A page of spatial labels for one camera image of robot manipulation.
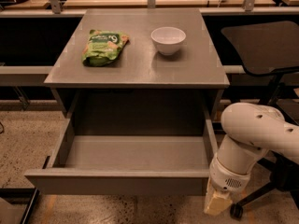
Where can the white bowl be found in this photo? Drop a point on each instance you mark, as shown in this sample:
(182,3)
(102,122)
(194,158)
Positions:
(168,40)

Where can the green snack bag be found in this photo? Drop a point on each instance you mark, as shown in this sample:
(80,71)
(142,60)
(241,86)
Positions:
(103,47)

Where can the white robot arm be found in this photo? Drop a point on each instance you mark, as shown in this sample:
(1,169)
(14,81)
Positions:
(253,134)

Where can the black stand base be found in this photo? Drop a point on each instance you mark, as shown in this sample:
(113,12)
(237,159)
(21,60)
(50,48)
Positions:
(17,204)

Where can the grey drawer cabinet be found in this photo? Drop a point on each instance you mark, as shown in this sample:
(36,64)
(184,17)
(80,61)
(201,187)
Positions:
(196,65)

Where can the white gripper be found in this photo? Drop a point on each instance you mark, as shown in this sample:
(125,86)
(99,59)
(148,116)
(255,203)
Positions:
(226,177)

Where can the grey top drawer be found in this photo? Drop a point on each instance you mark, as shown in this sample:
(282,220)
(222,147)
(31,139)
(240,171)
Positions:
(142,142)

